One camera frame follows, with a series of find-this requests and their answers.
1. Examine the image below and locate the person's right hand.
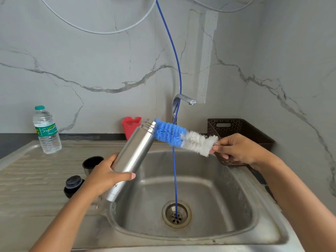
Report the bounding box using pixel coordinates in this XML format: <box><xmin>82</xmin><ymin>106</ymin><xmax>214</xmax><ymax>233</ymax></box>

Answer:
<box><xmin>210</xmin><ymin>133</ymin><xmax>272</xmax><ymax>171</ymax></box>

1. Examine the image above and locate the person's left hand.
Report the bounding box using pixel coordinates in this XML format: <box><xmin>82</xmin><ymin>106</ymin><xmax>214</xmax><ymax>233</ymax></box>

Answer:
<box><xmin>83</xmin><ymin>153</ymin><xmax>136</xmax><ymax>199</ymax></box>

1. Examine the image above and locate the stainless steel flask bottle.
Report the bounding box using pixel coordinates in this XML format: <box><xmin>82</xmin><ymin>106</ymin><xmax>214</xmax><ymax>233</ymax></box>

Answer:
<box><xmin>101</xmin><ymin>119</ymin><xmax>157</xmax><ymax>204</ymax></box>

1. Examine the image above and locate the blue and white bottle brush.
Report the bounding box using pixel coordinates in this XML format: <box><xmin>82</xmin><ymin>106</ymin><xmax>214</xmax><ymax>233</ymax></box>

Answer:
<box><xmin>154</xmin><ymin>118</ymin><xmax>219</xmax><ymax>157</ymax></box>

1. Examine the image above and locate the person's left forearm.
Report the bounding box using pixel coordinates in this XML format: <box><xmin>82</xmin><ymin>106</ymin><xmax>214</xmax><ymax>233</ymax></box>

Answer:
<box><xmin>28</xmin><ymin>187</ymin><xmax>98</xmax><ymax>252</ymax></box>

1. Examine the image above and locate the person's right forearm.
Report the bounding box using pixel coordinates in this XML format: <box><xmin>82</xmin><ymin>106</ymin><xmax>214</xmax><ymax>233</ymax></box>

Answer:
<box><xmin>251</xmin><ymin>153</ymin><xmax>336</xmax><ymax>252</ymax></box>

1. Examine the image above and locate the brown perforated plastic basket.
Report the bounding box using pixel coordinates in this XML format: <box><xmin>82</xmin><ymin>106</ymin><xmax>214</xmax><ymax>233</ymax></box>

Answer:
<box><xmin>207</xmin><ymin>118</ymin><xmax>276</xmax><ymax>167</ymax></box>

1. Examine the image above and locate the steel cup with black lining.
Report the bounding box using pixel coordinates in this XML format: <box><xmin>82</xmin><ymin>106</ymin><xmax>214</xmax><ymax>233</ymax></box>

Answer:
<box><xmin>82</xmin><ymin>156</ymin><xmax>104</xmax><ymax>176</ymax></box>

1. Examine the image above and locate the stainless steel sink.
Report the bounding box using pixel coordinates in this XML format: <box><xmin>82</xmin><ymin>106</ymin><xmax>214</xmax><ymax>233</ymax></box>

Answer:
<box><xmin>0</xmin><ymin>140</ymin><xmax>305</xmax><ymax>252</ymax></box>

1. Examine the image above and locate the red plastic holder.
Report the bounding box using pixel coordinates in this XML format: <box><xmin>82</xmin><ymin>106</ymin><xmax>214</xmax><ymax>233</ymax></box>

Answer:
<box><xmin>122</xmin><ymin>117</ymin><xmax>142</xmax><ymax>141</ymax></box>

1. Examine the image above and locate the black flask stopper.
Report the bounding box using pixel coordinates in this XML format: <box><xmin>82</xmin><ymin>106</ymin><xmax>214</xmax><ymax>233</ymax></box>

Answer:
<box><xmin>64</xmin><ymin>175</ymin><xmax>85</xmax><ymax>199</ymax></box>

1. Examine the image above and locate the round steel drain strainer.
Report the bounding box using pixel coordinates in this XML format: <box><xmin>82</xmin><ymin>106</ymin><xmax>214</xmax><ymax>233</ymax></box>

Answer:
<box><xmin>162</xmin><ymin>199</ymin><xmax>192</xmax><ymax>229</ymax></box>

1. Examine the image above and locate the chrome faucet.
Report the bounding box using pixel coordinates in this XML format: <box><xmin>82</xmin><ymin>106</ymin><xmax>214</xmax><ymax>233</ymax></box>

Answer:
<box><xmin>172</xmin><ymin>93</ymin><xmax>197</xmax><ymax>124</ymax></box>

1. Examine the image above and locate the clear plastic water bottle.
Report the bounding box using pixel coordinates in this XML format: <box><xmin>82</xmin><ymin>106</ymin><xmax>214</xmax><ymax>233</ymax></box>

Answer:
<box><xmin>33</xmin><ymin>105</ymin><xmax>62</xmax><ymax>155</ymax></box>

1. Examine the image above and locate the blue hose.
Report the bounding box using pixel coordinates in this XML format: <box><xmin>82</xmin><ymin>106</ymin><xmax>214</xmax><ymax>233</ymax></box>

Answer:
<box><xmin>155</xmin><ymin>0</ymin><xmax>182</xmax><ymax>218</ymax></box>

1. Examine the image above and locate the white cable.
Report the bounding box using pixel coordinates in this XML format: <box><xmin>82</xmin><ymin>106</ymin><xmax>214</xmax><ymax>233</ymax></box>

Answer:
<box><xmin>39</xmin><ymin>0</ymin><xmax>158</xmax><ymax>34</ymax></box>

